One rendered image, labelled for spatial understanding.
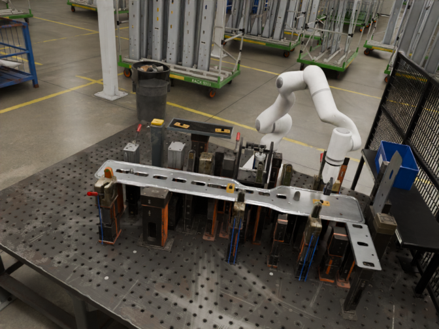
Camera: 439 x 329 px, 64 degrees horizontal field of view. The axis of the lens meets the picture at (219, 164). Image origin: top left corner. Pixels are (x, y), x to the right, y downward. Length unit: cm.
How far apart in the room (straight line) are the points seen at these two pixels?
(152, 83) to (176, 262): 307
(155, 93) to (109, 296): 329
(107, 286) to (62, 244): 38
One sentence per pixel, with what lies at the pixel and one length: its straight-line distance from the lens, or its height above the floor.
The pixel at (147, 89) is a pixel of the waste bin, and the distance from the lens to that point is 462.
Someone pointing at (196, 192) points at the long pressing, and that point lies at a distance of 178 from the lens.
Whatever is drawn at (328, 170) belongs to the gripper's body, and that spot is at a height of 122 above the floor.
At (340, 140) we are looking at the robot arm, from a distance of 165.
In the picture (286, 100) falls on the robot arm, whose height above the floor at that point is 139.
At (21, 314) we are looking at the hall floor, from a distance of 269.
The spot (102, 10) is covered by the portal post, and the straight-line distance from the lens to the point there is 544.
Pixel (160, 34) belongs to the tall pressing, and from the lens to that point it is 646.
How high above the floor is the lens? 204
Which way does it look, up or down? 31 degrees down
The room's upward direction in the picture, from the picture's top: 6 degrees clockwise
